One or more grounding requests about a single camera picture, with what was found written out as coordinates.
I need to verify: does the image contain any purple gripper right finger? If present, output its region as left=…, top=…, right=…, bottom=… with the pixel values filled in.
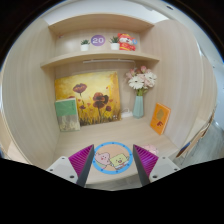
left=133, top=145, right=159, bottom=186

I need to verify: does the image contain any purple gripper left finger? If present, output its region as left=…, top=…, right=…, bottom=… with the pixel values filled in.
left=69, top=145, right=94, bottom=187

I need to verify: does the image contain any pink computer mouse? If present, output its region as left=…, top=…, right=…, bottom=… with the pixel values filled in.
left=144, top=144, right=159, bottom=155

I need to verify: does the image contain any round cartoon mouse pad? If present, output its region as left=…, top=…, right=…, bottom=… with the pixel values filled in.
left=93, top=142, right=133, bottom=175

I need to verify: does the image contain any orange book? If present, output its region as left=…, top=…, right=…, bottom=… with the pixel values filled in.
left=150, top=103, right=171, bottom=135

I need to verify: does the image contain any white power adapter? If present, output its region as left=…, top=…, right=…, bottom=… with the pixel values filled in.
left=121, top=108, right=133, bottom=118

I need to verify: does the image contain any light blue vase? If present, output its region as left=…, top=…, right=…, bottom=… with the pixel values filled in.
left=133, top=96, right=144, bottom=118

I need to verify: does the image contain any green book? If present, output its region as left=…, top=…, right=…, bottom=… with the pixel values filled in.
left=55, top=98, right=80, bottom=132

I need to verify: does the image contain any yellow poppy flower painting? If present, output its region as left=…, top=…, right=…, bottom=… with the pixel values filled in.
left=55, top=71, right=121, bottom=126

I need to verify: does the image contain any pink white flower bouquet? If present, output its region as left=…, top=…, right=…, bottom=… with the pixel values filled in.
left=126, top=66, right=157, bottom=96

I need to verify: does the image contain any wooden shelf board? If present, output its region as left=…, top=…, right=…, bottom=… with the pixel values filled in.
left=40, top=50, right=160, bottom=68

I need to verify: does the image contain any small potted plant left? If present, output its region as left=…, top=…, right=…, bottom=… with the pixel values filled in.
left=81, top=39, right=90, bottom=51

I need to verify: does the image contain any small potted plant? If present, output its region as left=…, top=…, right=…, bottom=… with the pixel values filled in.
left=81, top=39, right=90, bottom=51
left=110, top=36, right=120, bottom=50

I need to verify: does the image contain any red fortune god doll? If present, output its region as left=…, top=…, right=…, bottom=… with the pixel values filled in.
left=118, top=33, right=137, bottom=51

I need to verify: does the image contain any small potted plant right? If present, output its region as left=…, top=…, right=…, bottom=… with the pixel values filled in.
left=110, top=36, right=120, bottom=50

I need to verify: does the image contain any purple round number sign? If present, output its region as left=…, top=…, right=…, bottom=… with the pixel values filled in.
left=91, top=35, right=106, bottom=47

